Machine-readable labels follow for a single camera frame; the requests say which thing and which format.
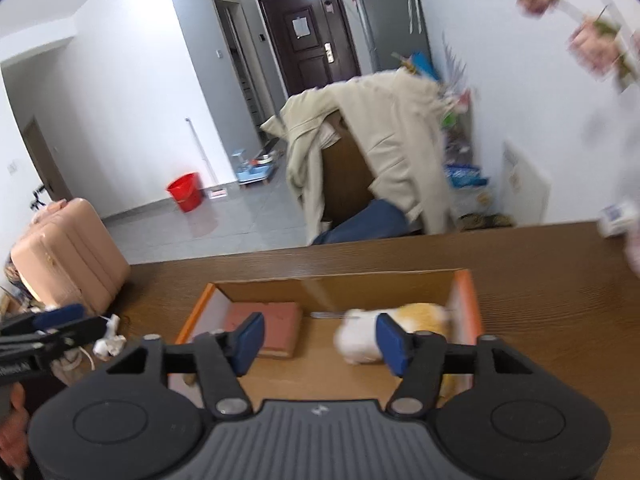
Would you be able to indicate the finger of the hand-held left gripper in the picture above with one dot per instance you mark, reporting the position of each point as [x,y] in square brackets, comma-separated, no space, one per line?
[60,316]
[75,332]

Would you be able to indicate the crumpled white paper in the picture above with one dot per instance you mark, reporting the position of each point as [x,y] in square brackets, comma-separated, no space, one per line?
[107,341]

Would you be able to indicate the colourful clutter pile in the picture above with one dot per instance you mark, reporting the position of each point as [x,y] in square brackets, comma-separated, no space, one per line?
[455,115]

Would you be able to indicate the blue jeans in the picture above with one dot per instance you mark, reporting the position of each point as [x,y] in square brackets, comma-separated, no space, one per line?
[370,222]

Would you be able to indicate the blue patterned bag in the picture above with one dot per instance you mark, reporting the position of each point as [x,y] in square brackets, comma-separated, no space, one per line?
[465,175]

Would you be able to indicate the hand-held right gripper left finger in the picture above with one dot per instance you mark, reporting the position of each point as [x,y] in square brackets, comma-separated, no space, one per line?
[247,342]

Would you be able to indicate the person's left hand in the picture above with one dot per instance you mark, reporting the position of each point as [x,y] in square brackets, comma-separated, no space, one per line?
[12,430]

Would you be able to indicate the wooden desk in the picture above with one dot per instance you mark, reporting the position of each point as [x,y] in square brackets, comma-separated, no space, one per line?
[550,285]

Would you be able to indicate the orange-edged cardboard box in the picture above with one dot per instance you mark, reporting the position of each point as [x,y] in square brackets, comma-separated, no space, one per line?
[320,291]

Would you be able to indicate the small blue stool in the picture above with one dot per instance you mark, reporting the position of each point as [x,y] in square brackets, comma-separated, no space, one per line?
[255,170]

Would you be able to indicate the mop with white pole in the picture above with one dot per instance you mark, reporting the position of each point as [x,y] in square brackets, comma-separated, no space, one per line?
[197,150]

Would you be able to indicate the grey refrigerator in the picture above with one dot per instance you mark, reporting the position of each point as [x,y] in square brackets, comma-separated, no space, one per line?
[385,25]

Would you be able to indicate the small white tissue pack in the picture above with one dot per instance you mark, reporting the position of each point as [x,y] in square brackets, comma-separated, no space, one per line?
[615,217]

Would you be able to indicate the white and yellow plush toy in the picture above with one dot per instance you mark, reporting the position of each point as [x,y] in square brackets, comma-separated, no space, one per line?
[360,336]

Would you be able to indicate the pink rectangular block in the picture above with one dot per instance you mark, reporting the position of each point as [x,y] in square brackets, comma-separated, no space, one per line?
[280,320]

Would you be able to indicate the beige coat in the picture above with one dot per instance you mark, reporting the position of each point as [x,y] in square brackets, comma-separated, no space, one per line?
[395,135]

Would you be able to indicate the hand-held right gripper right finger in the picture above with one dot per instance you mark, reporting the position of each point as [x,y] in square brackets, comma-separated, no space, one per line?
[392,347]

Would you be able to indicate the patterned floor mat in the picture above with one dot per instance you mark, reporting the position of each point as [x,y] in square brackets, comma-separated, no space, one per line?
[485,220]

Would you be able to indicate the red bucket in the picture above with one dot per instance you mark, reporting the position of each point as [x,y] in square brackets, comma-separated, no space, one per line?
[185,192]

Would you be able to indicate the pink suitcase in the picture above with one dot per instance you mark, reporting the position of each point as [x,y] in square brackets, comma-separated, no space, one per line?
[65,255]

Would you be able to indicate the pink glass vase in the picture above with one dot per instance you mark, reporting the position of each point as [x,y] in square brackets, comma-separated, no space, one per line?
[633,252]

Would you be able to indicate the dark brown door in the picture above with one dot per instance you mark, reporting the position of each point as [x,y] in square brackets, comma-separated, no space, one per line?
[310,55]

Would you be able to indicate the white board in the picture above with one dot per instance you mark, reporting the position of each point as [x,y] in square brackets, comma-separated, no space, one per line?
[525,185]

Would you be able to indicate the brown wooden chair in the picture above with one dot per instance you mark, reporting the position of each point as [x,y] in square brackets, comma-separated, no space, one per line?
[345,175]

